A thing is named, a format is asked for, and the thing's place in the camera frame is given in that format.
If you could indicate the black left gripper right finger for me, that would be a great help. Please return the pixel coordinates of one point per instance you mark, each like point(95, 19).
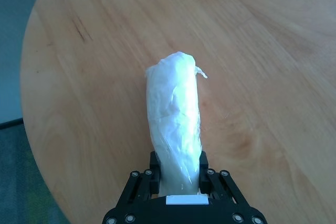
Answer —
point(204, 179)

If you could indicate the black baseboard strip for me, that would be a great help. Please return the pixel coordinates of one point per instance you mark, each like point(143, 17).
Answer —
point(10, 124)

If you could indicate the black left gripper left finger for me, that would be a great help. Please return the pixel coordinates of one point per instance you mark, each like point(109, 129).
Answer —
point(155, 179)

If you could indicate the white sandbag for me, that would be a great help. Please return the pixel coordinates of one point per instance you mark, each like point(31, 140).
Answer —
point(173, 108)

